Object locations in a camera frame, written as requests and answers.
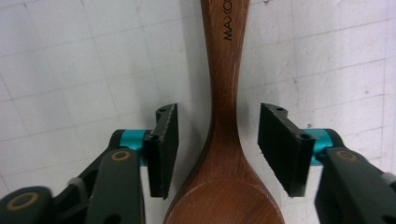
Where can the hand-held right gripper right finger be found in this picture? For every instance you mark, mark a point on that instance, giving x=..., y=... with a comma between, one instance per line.
x=285, y=149

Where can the brown wooden spoon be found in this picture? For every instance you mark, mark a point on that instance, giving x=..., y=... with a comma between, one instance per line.
x=224, y=124

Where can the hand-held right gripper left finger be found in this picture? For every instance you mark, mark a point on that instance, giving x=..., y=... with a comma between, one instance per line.
x=162, y=149

